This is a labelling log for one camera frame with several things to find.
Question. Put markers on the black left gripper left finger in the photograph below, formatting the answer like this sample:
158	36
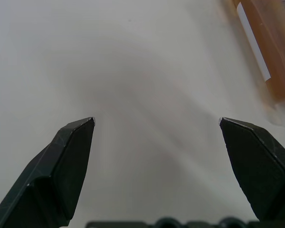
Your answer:
61	171

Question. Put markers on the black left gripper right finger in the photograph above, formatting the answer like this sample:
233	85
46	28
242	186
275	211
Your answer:
259	171

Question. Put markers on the amber liquid plastic tube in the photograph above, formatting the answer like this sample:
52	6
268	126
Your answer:
266	52

